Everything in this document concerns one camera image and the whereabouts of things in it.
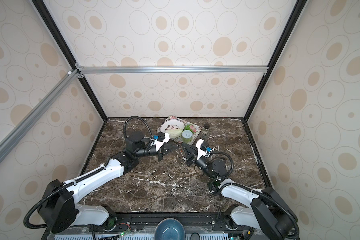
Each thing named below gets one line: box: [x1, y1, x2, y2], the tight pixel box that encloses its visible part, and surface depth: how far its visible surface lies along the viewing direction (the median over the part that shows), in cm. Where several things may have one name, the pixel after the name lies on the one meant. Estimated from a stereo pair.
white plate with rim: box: [160, 118, 185, 133], surface depth 116 cm
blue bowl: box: [154, 218, 186, 240], surface depth 70 cm
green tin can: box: [181, 129, 193, 144], surface depth 105 cm
